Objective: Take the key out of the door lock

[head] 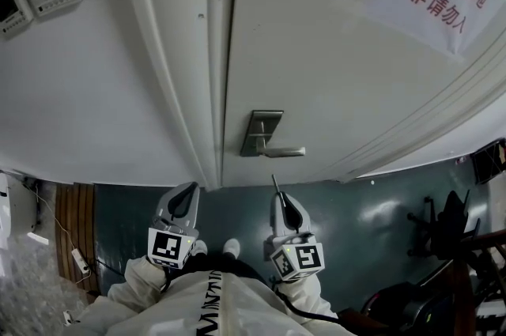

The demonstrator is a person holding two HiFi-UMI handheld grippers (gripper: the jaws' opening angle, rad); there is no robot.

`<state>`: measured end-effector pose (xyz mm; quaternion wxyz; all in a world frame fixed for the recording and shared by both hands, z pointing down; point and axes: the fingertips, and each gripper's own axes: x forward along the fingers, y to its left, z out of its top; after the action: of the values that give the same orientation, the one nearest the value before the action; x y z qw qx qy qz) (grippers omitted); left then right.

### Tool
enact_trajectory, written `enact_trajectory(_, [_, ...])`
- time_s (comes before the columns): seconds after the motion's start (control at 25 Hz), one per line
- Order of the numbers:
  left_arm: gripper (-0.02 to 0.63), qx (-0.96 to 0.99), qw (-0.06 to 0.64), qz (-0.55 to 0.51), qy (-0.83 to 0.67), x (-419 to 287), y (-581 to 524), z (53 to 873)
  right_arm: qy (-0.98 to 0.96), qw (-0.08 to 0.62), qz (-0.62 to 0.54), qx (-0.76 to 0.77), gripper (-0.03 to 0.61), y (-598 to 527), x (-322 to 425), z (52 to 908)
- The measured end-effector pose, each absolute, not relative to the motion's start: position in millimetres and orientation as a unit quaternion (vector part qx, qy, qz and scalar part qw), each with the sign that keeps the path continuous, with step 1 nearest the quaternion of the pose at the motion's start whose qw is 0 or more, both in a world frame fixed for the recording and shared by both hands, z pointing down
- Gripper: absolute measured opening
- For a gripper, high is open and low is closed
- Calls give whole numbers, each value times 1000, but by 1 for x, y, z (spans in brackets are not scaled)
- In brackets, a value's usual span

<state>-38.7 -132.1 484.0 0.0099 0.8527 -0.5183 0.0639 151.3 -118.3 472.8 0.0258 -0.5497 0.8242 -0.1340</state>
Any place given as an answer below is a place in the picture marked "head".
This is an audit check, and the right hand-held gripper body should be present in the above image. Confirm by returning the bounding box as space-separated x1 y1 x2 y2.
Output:
262 230 327 282

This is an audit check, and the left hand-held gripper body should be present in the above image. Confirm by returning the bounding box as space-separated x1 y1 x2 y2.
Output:
147 216 199 270

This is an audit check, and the silver door lock with lever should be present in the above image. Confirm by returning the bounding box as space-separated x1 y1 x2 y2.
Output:
239 109 307 159

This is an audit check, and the person's left forearm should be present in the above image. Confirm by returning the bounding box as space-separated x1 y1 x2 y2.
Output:
107 253 172 314

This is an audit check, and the person's right forearm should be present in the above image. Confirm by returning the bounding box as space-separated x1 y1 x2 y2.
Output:
273 274 340 323

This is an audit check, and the white door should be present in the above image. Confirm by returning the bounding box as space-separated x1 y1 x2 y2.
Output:
219 0 506 187

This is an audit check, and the person's right white shoe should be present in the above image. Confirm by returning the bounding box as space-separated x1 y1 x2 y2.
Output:
221 238 242 259

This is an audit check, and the person's white jacket torso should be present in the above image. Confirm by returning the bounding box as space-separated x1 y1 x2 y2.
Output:
62 267 359 336

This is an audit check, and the white power strip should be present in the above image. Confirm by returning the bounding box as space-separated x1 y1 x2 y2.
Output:
70 247 92 274

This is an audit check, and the brown wooden slat board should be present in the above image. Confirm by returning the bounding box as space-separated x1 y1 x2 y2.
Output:
54 183 100 295

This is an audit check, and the black machine with curved base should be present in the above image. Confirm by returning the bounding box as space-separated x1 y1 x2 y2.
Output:
361 274 459 336

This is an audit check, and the black office chair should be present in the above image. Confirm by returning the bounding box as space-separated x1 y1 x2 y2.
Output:
406 189 484 261

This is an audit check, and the white appliance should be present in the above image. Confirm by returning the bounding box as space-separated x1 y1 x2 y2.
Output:
0 172 41 250

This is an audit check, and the dark wooden furniture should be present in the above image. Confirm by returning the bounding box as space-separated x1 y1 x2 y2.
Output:
450 228 506 336

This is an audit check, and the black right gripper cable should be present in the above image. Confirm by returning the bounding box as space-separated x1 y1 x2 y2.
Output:
271 275 343 324

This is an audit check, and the thin white cable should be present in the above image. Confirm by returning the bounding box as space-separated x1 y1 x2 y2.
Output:
21 178 93 290

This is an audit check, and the white door frame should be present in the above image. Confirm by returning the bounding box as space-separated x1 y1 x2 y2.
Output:
116 0 240 193

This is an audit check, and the small white wall thermostat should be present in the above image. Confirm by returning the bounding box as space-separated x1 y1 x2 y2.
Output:
0 0 35 42

